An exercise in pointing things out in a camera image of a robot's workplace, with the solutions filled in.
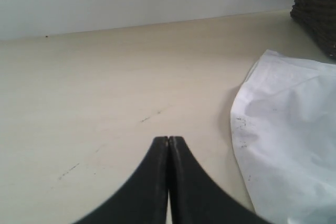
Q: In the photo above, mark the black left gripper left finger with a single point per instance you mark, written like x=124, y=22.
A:
x=143, y=197

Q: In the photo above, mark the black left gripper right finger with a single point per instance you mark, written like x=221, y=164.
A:
x=195, y=197

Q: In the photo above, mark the white t-shirt with red logo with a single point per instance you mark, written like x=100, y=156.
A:
x=283, y=134

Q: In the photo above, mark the dark brown wicker basket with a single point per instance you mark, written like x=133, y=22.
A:
x=317, y=17

